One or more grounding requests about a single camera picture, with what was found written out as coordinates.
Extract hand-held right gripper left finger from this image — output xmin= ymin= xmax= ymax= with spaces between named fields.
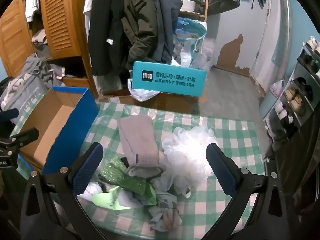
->
xmin=20 ymin=142 xmax=110 ymax=240

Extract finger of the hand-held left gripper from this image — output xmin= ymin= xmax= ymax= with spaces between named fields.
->
xmin=9 ymin=127 xmax=40 ymax=147
xmin=0 ymin=108 xmax=20 ymax=124

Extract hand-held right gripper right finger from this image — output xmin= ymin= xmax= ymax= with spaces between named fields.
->
xmin=200 ymin=143 xmax=288 ymax=240

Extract white plastic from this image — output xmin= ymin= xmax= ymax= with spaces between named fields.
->
xmin=77 ymin=181 xmax=103 ymax=198

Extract blue cardboard box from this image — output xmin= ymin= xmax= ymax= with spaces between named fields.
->
xmin=19 ymin=86 xmax=99 ymax=175

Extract green sequin cloth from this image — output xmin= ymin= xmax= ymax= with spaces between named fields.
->
xmin=99 ymin=156 xmax=148 ymax=193

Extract white mesh bath pouf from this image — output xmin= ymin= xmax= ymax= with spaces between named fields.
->
xmin=162 ymin=126 xmax=218 ymax=188

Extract light blue cloth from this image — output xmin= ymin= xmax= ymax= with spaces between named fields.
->
xmin=117 ymin=190 xmax=151 ymax=208

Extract long grey sock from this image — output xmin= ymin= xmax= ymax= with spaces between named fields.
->
xmin=117 ymin=115 xmax=160 ymax=167

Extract grey sock with dark trim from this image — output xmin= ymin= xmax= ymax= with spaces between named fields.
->
xmin=126 ymin=163 xmax=167 ymax=180

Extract white cloth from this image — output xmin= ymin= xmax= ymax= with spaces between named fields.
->
xmin=149 ymin=191 xmax=183 ymax=232

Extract grey bag of clothes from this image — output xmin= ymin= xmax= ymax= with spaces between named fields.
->
xmin=0 ymin=72 xmax=48 ymax=126

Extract green checkered tablecloth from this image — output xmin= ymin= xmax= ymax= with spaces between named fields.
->
xmin=11 ymin=100 xmax=266 ymax=240

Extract grey clothes pile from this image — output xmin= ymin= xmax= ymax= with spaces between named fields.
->
xmin=24 ymin=54 xmax=66 ymax=86

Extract wooden louvre wardrobe door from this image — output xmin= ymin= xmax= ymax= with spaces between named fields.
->
xmin=0 ymin=0 xmax=36 ymax=78
xmin=39 ymin=0 xmax=87 ymax=61

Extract shoe rack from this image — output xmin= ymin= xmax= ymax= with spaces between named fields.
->
xmin=259 ymin=41 xmax=320 ymax=151

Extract white shoes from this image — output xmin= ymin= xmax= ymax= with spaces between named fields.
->
xmin=274 ymin=102 xmax=294 ymax=124

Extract small white plastic bag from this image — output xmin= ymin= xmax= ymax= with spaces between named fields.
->
xmin=269 ymin=80 xmax=286 ymax=97

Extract beige shoes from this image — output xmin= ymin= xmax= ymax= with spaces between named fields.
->
xmin=284 ymin=87 xmax=307 ymax=117

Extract teal printed box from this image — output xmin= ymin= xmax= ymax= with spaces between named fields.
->
xmin=131 ymin=61 xmax=207 ymax=98

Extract black shoes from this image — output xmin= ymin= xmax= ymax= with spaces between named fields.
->
xmin=293 ymin=77 xmax=313 ymax=98
xmin=297 ymin=50 xmax=320 ymax=73

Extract white hanging shirt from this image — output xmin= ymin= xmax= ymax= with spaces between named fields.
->
xmin=24 ymin=0 xmax=41 ymax=23

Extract black hanging coat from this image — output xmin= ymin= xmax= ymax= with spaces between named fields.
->
xmin=88 ymin=0 xmax=127 ymax=77

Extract clear blue plastic bag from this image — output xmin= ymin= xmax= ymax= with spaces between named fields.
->
xmin=174 ymin=17 xmax=208 ymax=68

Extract olive hanging jacket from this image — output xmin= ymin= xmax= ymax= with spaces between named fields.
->
xmin=122 ymin=0 xmax=161 ymax=66

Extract white sneakers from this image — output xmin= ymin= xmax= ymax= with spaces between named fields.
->
xmin=306 ymin=36 xmax=320 ymax=53

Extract grey blue hanging coat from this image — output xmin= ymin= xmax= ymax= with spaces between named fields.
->
xmin=149 ymin=0 xmax=183 ymax=64

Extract olive hanging bag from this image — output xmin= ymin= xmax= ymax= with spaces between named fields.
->
xmin=207 ymin=0 xmax=241 ymax=17

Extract white basin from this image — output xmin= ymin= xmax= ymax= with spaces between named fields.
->
xmin=181 ymin=0 xmax=201 ymax=13

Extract wooden shelf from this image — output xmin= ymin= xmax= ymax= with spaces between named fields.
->
xmin=172 ymin=0 xmax=209 ymax=22

